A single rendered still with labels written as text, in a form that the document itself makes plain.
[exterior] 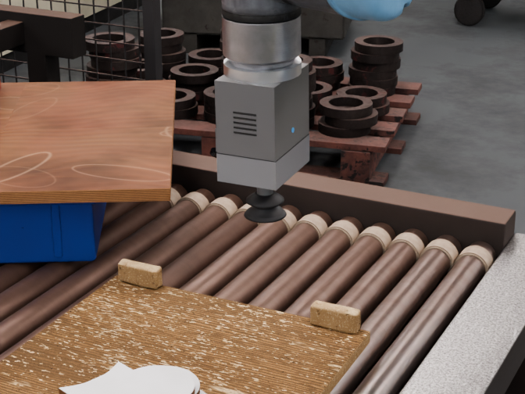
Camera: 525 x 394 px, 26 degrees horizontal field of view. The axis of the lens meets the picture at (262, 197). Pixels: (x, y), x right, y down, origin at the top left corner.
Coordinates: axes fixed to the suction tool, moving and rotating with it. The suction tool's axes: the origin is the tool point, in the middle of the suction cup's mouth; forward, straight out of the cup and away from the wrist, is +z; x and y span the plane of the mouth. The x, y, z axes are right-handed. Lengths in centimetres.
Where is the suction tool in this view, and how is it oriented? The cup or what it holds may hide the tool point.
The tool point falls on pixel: (265, 214)
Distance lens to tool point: 115.5
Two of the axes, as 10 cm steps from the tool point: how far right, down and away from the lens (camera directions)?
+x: 9.1, 1.5, -3.9
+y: -4.2, 3.7, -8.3
